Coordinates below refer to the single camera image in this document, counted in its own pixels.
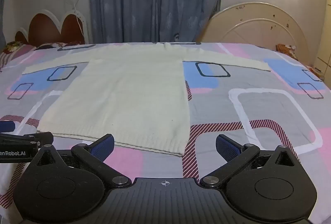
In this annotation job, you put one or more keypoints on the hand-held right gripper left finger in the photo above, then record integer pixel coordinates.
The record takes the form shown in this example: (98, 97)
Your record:
(102, 147)

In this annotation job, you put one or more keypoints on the floral cloth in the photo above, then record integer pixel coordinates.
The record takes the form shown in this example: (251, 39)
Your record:
(285, 49)

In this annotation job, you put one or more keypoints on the red and white headboard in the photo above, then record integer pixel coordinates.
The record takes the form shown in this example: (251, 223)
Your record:
(44, 28)

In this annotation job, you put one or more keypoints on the white knit sweater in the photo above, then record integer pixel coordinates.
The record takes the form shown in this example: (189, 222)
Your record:
(124, 97)

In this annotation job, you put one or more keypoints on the patterned grey pink bedsheet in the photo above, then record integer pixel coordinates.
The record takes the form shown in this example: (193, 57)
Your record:
(258, 110)

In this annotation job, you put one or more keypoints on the cream round headboard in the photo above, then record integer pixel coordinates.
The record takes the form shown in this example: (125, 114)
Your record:
(258, 30)

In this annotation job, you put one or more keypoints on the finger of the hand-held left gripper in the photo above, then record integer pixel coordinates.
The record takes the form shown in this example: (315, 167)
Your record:
(38, 138)
(6, 126)

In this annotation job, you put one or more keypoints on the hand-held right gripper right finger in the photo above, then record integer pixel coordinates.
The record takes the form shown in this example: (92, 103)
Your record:
(227, 147)

